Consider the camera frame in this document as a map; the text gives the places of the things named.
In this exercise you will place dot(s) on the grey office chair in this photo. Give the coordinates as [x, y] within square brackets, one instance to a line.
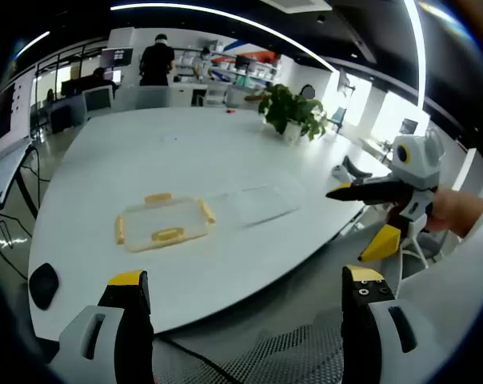
[419, 246]

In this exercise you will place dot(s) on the green potted plant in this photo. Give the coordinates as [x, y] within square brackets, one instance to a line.
[291, 110]

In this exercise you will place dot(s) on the clear lid with yellow buckles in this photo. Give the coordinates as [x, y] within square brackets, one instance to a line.
[163, 224]

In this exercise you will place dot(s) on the black computer monitor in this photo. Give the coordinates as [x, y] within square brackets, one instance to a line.
[116, 57]

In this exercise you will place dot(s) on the white storage shelves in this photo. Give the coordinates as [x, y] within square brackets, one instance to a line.
[233, 66]

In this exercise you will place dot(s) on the white side desk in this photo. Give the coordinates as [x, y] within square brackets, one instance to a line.
[1, 176]

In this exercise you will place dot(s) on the person's right hand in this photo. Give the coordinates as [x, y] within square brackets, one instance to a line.
[453, 212]

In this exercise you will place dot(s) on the black oval mouse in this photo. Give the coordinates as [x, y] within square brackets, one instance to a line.
[44, 286]

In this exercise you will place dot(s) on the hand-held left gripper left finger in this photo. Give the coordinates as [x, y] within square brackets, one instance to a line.
[125, 332]

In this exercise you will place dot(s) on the white and black office chair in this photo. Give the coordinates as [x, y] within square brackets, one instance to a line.
[353, 168]

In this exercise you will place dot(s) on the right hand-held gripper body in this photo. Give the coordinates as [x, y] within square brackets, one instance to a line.
[419, 160]

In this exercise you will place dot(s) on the clear plastic container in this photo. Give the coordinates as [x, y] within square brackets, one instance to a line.
[265, 204]

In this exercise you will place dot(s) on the person's white shirt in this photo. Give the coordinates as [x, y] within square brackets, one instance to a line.
[457, 288]

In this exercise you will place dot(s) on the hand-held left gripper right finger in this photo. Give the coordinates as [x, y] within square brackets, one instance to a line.
[365, 320]

